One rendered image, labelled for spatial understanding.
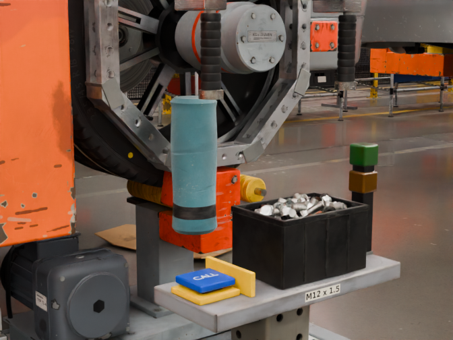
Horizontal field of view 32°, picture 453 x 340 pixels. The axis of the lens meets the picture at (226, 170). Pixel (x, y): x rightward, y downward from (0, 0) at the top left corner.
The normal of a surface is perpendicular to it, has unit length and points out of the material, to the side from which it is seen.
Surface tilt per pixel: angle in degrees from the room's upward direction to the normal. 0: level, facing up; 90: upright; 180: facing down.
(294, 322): 90
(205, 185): 91
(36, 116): 90
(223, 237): 90
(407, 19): 111
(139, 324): 0
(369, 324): 0
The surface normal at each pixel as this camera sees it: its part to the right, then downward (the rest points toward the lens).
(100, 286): 0.62, 0.14
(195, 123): 0.11, 0.14
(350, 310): 0.00, -0.98
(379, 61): -0.78, 0.11
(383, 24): -0.79, 0.44
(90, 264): 0.24, -0.85
